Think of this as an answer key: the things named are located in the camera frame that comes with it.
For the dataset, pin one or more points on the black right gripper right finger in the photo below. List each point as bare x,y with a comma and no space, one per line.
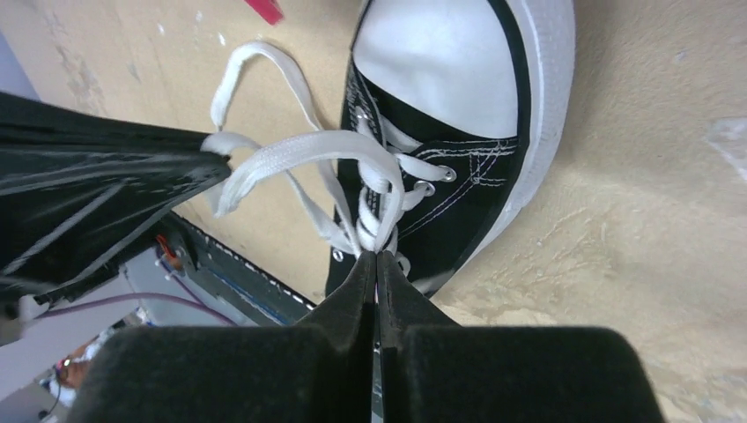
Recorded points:
435,370

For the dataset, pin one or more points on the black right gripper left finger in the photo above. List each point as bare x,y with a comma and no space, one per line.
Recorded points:
318,370

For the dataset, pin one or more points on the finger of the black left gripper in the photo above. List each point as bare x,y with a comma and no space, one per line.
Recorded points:
80,193

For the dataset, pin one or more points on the white shoelace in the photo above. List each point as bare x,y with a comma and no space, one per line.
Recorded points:
393,182

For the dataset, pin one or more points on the black canvas sneaker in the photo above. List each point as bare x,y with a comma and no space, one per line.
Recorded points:
471,97

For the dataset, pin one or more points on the pink-framed whiteboard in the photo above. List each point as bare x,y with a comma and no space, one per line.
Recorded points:
268,10

